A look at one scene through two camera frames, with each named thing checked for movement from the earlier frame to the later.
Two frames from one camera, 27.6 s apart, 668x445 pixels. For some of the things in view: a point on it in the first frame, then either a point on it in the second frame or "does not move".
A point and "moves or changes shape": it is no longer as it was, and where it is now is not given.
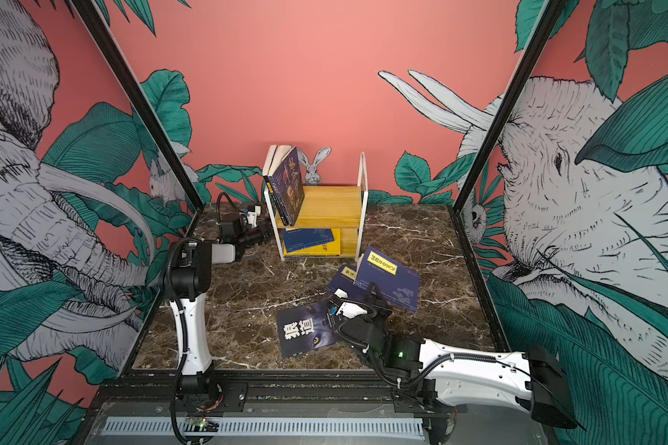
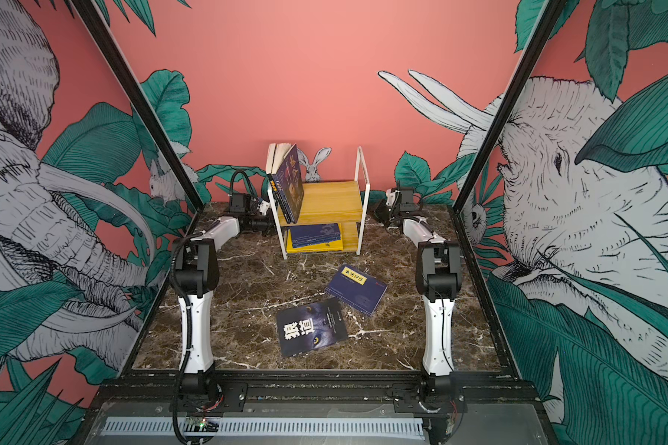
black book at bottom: (305, 329) does not move
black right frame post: (516, 82) does not move
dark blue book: (398, 283) -> (304, 235)
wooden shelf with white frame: (329, 207) does not move
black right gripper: (376, 308) -> (379, 211)
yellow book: (326, 248) moves or changes shape
